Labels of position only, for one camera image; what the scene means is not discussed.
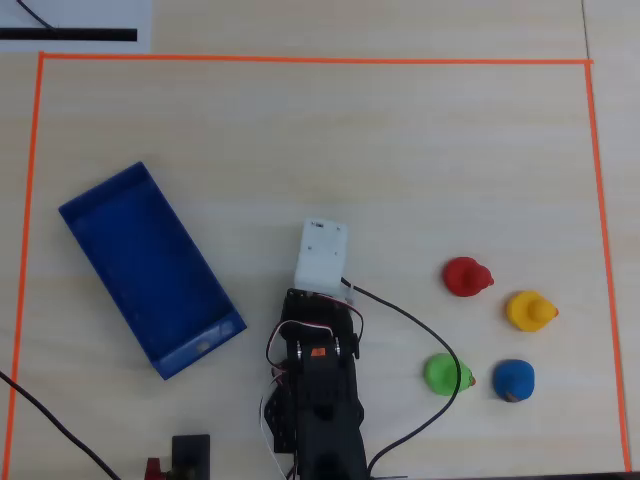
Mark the small black box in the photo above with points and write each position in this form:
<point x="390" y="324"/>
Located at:
<point x="191" y="450"/>

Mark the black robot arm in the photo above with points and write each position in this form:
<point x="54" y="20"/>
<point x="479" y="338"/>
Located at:
<point x="325" y="405"/>

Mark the black flat bar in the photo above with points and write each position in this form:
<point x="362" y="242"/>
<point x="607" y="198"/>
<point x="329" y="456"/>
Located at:
<point x="90" y="34"/>

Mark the blue rectangular plastic box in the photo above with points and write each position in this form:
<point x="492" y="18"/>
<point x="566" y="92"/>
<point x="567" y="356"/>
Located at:
<point x="150" y="270"/>

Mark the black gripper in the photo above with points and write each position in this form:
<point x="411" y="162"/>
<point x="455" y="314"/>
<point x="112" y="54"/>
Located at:
<point x="298" y="303"/>

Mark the yellow rubber duck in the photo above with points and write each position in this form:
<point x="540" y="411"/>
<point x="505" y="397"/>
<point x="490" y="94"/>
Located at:
<point x="530" y="311"/>

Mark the green rubber duck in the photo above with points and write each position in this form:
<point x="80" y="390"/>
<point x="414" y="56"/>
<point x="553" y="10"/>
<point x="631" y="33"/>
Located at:
<point x="442" y="375"/>

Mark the red rubber duck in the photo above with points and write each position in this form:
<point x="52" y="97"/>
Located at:
<point x="466" y="277"/>

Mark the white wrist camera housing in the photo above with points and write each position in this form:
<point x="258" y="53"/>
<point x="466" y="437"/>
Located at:
<point x="320" y="260"/>

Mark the blue rubber duck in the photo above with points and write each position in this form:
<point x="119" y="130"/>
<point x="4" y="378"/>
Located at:
<point x="514" y="379"/>

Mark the orange tape strip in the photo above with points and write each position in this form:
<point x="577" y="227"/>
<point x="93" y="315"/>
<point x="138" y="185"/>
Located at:
<point x="605" y="250"/>
<point x="310" y="59"/>
<point x="24" y="250"/>

